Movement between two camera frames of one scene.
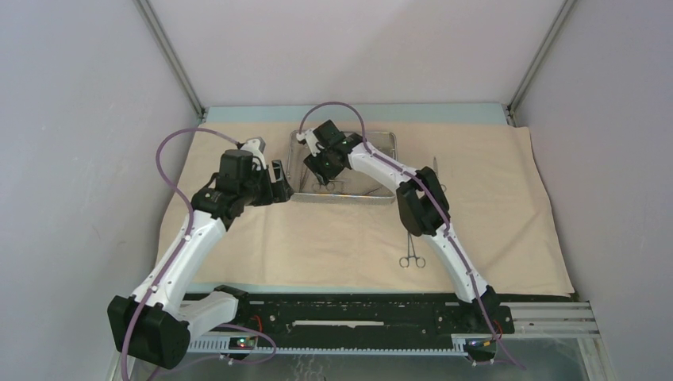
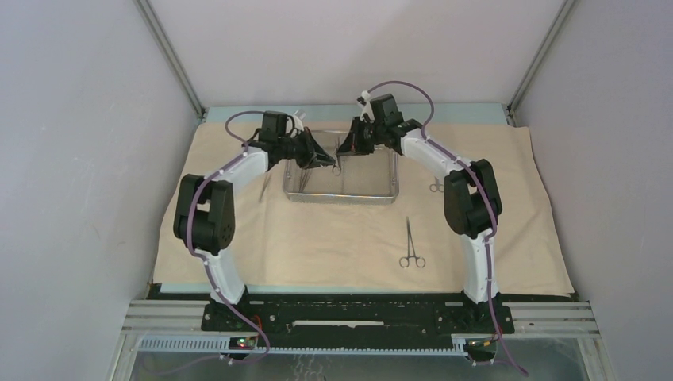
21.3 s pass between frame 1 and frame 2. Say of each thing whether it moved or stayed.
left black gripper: moved
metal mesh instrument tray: stayed
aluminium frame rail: stayed
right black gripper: moved
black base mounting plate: stayed
